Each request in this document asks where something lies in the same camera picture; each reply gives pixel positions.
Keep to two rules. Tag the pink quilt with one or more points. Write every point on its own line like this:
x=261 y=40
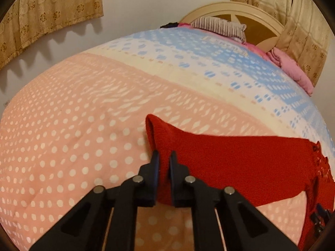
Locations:
x=290 y=66

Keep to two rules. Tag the red knitted cloth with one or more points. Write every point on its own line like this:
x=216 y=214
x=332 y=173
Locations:
x=235 y=162

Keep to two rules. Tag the beige floral curtain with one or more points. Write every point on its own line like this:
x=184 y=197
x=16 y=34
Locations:
x=52 y=7
x=301 y=18

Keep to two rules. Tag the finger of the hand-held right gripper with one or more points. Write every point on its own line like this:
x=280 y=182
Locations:
x=319 y=214

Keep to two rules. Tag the pink and blue patterned blanket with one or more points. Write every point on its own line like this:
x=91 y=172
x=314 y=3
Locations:
x=78 y=125

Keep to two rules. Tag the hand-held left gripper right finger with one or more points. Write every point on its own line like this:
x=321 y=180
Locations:
x=172 y=163

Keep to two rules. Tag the striped pillow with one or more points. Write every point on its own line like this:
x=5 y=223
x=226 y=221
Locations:
x=222 y=27

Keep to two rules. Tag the cream wooden headboard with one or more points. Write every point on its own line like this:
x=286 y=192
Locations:
x=261 y=28

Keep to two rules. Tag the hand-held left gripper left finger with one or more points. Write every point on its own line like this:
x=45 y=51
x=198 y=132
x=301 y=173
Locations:
x=156 y=162

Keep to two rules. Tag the dark cloth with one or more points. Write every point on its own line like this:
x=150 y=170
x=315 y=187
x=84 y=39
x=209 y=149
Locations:
x=170 y=26

